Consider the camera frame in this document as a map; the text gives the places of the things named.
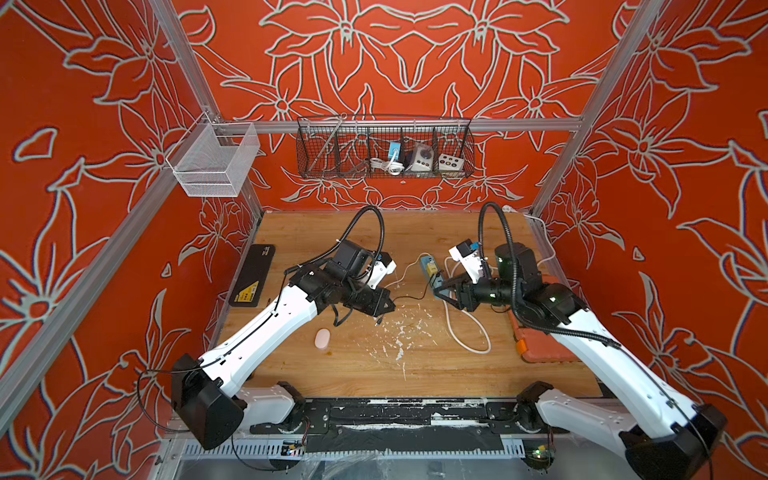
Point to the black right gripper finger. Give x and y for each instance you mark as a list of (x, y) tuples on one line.
[(446, 288), (449, 301)]

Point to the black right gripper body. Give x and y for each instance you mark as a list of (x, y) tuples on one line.
[(488, 291)]

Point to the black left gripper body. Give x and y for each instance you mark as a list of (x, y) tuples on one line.
[(369, 300)]

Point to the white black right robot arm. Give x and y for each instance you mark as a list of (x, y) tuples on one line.
[(661, 434)]

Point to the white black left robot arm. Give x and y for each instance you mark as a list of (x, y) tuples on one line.
[(205, 389)]

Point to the blue power strip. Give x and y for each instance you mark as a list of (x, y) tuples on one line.
[(429, 278)]

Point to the pink earbuds case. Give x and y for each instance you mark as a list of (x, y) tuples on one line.
[(322, 339)]

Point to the red plastic toolbox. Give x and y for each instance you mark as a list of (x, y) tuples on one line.
[(537, 347)]

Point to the white cube socket adapter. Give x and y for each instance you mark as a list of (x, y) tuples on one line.
[(450, 166)]

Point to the black flat tool case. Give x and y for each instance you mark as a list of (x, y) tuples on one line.
[(250, 282)]

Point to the white round socket adapter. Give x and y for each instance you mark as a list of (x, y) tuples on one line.
[(422, 159)]

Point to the blue white charger in basket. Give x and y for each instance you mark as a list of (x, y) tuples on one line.
[(393, 155)]

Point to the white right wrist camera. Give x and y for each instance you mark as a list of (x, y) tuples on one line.
[(467, 254)]

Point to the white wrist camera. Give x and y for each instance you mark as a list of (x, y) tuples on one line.
[(467, 254), (383, 266)]

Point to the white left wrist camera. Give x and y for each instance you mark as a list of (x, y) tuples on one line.
[(383, 266)]

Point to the black wire wall basket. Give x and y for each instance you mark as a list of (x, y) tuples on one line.
[(355, 146)]

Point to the white mesh wall basket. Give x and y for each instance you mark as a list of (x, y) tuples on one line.
[(208, 165)]

